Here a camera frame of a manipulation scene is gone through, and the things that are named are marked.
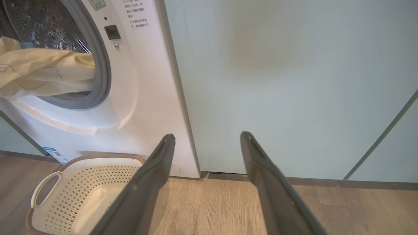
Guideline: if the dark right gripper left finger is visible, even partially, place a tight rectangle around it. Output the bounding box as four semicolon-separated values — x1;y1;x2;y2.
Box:
90;134;176;235

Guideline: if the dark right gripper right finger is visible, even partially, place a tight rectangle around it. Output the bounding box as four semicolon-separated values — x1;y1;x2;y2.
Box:
240;131;329;235

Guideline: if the pale yellow garment blue trim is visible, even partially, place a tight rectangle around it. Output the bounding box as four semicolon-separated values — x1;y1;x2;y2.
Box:
0;37;96;100

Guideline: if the white perforated laundry basket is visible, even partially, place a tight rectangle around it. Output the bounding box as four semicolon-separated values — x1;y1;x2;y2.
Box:
25;153;147;235

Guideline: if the white front-load washing machine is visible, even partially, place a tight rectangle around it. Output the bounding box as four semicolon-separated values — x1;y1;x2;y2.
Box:
0;0;201;179

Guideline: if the pale green cabinet door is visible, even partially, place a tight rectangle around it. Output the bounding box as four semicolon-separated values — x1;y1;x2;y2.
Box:
347;97;418;183
0;116;43;156
163;0;418;180

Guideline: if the blue energy label sticker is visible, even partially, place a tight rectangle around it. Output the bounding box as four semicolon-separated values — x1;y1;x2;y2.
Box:
42;147;69;165

